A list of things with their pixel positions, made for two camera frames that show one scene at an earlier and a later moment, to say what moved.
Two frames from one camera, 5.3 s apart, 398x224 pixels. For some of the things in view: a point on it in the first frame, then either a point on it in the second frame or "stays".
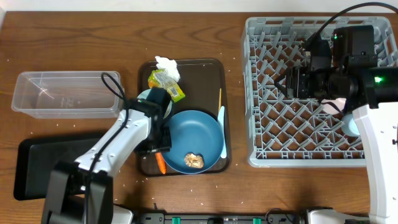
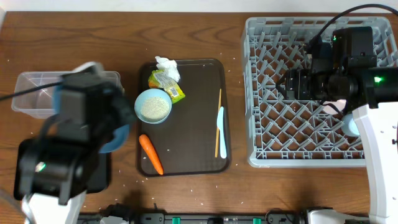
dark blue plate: [194, 132] → [115, 144]
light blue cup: [349, 125] stays
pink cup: [339, 102] stays
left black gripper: [166, 139] → [123, 106]
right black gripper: [295, 84] stays
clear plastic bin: [68, 94] stays
